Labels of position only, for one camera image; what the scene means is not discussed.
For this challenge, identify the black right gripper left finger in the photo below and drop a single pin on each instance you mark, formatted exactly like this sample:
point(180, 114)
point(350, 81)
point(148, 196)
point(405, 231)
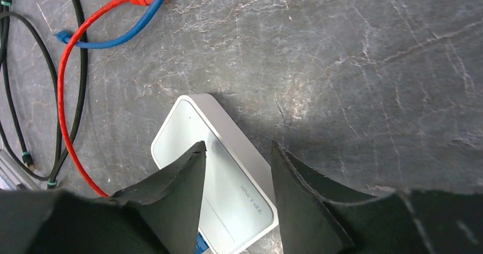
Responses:
point(159, 214)

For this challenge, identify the white network switch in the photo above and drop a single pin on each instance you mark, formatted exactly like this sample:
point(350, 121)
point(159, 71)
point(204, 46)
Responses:
point(238, 206)

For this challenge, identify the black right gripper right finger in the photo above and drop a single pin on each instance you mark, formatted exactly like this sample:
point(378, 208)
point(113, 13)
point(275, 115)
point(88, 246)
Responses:
point(319, 215)

